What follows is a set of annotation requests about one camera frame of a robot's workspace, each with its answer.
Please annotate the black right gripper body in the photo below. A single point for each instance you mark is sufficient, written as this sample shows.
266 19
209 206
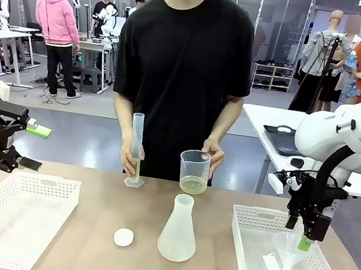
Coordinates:
307 196

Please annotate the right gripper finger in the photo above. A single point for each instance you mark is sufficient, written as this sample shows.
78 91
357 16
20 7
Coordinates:
292 222
318 227

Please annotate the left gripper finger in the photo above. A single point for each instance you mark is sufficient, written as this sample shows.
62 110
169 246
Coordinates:
7 111
28 164

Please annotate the clear plastic funnel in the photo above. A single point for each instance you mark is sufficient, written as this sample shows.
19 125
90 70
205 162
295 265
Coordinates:
287 249

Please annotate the white perforated plastic basket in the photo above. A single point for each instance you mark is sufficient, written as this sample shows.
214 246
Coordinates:
55 198
248 226

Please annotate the clear plastic beaker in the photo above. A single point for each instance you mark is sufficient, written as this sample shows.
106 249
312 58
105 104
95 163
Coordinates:
191 184

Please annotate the clear plastic graduated cylinder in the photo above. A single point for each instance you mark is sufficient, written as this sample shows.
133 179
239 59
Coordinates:
138 128

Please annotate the translucent plastic Erlenmeyer flask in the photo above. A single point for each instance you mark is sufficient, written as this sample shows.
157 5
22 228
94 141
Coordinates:
177 240

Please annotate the white round flask cap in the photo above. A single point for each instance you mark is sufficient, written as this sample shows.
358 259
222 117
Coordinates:
123 237

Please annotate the person's left forearm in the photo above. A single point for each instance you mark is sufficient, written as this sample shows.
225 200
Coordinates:
226 121

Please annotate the person's right forearm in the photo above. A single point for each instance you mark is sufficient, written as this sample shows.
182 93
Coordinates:
123 119

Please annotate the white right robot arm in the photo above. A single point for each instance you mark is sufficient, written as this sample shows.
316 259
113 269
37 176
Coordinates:
319 135

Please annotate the person's right hand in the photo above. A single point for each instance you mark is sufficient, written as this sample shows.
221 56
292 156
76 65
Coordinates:
126 154

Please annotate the person's left hand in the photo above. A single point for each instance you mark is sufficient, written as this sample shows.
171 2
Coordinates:
216 155

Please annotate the black plastic tray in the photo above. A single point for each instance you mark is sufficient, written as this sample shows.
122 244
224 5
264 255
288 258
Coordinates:
281 141

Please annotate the grey step stool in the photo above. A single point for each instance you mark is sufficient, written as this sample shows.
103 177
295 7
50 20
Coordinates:
90 80

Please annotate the person in pink hoodie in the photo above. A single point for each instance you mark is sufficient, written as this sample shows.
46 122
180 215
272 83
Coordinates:
57 18

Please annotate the white robot workbench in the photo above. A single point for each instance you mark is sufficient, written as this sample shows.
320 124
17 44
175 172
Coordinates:
93 44

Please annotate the mannequin in blue floral dress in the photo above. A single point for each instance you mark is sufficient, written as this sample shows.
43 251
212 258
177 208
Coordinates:
351 84

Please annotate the white shoe rack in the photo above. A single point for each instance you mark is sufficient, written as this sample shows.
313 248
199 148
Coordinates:
274 66

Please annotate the black tripod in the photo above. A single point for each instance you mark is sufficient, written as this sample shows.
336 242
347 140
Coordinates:
329 62

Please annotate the background person in black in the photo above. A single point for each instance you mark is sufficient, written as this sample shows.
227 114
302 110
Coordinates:
100 9

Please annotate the mannequin in grey shirt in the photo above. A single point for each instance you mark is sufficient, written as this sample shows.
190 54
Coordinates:
319 50

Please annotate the person in white long sleeves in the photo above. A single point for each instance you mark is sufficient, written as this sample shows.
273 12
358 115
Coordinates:
139 0

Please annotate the person in black T-shirt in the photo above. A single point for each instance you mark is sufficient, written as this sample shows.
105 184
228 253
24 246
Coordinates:
182 74

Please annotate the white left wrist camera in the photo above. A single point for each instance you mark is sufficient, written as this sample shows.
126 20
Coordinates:
2 89

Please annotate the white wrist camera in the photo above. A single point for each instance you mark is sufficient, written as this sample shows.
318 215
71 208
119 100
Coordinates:
275 182
2 89

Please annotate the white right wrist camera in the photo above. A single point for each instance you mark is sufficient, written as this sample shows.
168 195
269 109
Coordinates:
275 182

